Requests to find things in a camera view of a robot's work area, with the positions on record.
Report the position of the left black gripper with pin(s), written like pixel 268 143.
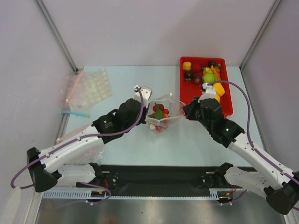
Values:
pixel 145 112

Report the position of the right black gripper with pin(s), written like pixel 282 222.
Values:
pixel 190 111

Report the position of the lychee bunch with leaves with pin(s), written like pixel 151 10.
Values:
pixel 159 112

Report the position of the clear zip bag with pattern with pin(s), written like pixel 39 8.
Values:
pixel 165 128

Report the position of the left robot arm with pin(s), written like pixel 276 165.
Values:
pixel 49 167

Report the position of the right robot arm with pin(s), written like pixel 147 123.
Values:
pixel 273 181

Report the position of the blue zip bag strip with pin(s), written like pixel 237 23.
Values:
pixel 76 113

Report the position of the pink zip bag front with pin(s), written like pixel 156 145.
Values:
pixel 71 134

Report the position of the pink zip bag stack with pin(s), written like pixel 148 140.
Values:
pixel 86 89

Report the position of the red plastic tray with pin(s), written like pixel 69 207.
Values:
pixel 188 90

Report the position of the yellow bell pepper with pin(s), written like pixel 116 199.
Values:
pixel 219 91

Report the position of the purple passion fruit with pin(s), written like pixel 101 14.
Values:
pixel 197 80

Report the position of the green apple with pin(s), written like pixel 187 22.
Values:
pixel 208 78

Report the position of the dark mangosteen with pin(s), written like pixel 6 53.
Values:
pixel 188 76

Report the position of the orange small bell pepper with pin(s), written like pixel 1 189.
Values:
pixel 186 66

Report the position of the dark red plum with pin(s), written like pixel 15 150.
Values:
pixel 211 63

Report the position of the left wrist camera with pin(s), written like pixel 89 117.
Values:
pixel 143 93

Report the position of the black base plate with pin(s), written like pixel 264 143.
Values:
pixel 161 181

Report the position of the white cable duct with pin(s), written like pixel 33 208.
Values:
pixel 89 195

